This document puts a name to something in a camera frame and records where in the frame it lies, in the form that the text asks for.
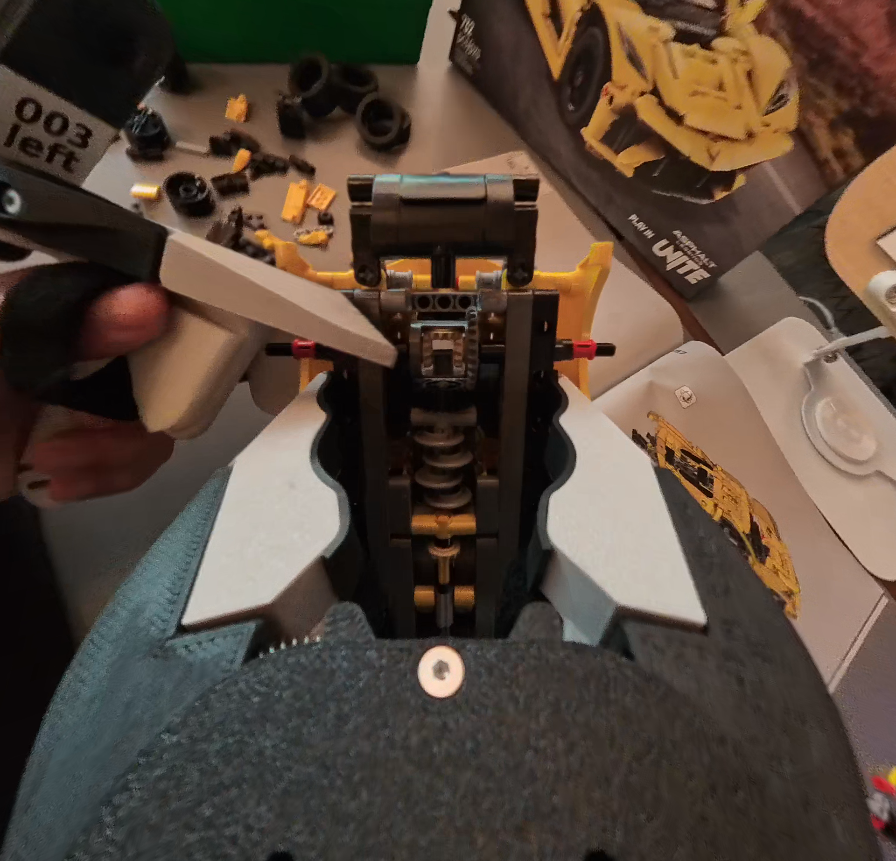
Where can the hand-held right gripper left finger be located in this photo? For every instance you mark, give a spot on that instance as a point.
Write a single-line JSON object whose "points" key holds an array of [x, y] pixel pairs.
{"points": [[266, 511]]}

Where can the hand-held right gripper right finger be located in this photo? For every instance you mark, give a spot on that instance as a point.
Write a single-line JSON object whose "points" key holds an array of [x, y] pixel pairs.
{"points": [[623, 525]]}

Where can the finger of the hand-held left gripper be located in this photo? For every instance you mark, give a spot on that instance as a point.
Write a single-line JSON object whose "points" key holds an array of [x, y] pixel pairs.
{"points": [[280, 301]]}

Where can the yellow brick car model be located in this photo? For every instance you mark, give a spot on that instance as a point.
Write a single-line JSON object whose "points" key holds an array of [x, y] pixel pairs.
{"points": [[448, 399]]}

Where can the grey desk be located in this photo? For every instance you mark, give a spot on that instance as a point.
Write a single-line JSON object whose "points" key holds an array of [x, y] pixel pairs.
{"points": [[490, 125]]}

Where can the open instruction booklet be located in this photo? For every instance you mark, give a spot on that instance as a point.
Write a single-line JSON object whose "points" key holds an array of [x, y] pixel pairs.
{"points": [[700, 455]]}

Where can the black wheel hub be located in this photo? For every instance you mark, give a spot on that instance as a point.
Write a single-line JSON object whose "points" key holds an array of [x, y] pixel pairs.
{"points": [[147, 136], [189, 194]]}

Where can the pile of yellow black pieces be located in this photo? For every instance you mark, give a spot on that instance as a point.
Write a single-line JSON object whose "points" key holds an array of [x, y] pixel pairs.
{"points": [[273, 188]]}

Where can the green plastic bin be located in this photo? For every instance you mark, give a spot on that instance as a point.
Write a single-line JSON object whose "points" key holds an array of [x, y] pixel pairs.
{"points": [[280, 6]]}

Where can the scattered small brick pieces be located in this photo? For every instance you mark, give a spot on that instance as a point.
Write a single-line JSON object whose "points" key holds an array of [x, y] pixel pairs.
{"points": [[883, 801]]}

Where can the brick set box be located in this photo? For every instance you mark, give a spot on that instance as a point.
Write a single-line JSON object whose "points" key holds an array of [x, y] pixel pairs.
{"points": [[665, 104]]}

